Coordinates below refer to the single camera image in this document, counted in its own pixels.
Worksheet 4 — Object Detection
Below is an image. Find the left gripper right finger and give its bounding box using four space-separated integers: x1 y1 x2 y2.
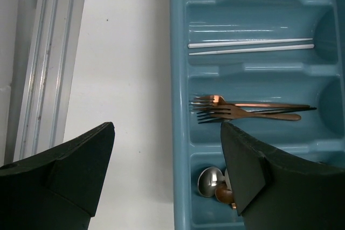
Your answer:
220 122 344 229

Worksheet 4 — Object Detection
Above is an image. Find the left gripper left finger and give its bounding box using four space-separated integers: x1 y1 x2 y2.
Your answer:
1 122 115 229

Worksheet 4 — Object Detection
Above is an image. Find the white spoon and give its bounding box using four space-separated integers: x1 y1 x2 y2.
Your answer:
224 169 232 191

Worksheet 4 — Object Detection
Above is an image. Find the copper spoon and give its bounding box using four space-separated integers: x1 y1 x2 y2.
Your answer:
215 183 237 210

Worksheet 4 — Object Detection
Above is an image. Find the silver spoon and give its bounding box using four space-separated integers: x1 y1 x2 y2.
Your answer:
197 166 225 198

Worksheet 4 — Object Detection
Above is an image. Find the copper fork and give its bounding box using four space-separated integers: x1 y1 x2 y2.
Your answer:
190 95 314 109

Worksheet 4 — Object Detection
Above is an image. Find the blue plastic cutlery tray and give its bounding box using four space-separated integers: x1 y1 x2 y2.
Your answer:
170 0 344 229

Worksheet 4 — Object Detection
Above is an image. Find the aluminium rail left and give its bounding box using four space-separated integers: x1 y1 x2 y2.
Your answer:
1 0 85 164

